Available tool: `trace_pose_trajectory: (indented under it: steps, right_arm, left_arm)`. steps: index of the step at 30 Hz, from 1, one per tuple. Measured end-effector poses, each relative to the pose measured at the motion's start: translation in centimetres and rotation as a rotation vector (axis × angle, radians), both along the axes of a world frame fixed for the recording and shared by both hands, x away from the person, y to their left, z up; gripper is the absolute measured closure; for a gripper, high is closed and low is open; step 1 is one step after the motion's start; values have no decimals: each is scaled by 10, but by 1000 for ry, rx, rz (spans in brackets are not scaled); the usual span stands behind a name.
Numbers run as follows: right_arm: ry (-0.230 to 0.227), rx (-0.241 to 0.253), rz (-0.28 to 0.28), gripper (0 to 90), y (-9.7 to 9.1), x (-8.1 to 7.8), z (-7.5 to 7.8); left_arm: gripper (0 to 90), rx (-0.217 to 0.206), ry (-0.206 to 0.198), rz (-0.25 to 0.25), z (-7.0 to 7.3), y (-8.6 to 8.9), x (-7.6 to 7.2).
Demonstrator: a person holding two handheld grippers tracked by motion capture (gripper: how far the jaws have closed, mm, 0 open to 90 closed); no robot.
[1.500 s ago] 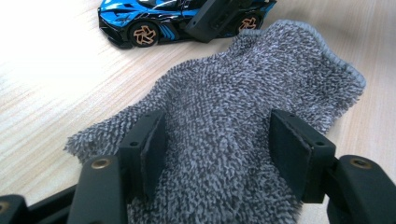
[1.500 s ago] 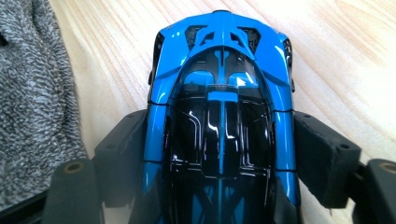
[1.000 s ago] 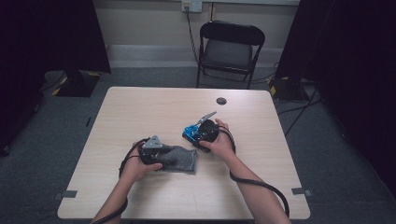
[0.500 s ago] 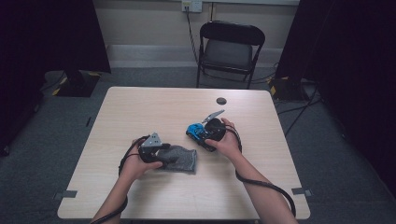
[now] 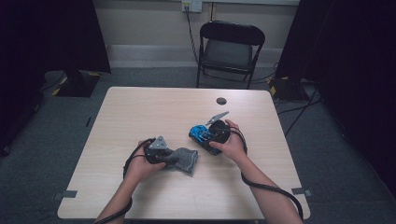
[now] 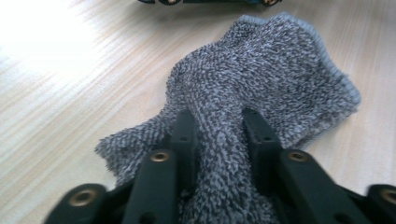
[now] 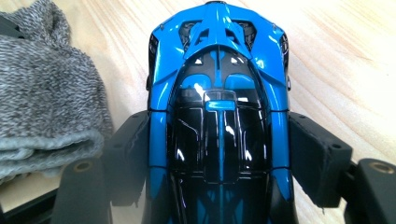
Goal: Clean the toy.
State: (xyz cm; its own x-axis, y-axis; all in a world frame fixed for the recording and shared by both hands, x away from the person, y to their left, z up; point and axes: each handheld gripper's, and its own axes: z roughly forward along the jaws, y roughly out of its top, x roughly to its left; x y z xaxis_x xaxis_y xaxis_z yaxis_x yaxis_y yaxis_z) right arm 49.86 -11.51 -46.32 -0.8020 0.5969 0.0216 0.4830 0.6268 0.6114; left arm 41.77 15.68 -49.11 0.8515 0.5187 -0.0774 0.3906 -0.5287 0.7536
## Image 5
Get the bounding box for hand-held gripper cable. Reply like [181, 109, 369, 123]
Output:
[228, 125, 305, 221]
[92, 137, 157, 224]

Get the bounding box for grey cloth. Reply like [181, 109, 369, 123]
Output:
[161, 147, 200, 177]

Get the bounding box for dark curtain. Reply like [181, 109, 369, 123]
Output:
[0, 0, 112, 157]
[275, 0, 396, 198]

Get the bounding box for white wall socket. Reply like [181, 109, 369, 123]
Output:
[181, 0, 204, 14]

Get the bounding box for black folding chair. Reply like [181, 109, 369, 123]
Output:
[195, 20, 266, 90]

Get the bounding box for black stand base yellow tape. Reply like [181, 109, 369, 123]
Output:
[267, 76, 310, 103]

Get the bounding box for person's right hand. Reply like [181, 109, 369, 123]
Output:
[208, 119, 249, 163]

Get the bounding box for left hand-held gripper cable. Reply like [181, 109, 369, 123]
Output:
[92, 137, 157, 224]

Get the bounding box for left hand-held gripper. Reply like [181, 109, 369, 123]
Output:
[144, 134, 173, 165]

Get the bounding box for right hand-held gripper cable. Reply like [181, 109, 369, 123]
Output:
[228, 125, 305, 221]

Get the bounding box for blue toy car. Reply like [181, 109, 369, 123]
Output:
[188, 124, 224, 156]

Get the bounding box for grey tape strip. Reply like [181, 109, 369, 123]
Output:
[52, 189, 78, 201]
[291, 187, 314, 198]

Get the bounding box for person's left hand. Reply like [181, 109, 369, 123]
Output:
[123, 140, 168, 185]

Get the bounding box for black wall socket cable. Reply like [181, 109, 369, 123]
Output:
[185, 7, 201, 64]

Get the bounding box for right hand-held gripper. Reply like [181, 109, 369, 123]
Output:
[205, 110, 233, 145]

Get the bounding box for black floor cables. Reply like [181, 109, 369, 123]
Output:
[276, 83, 323, 138]

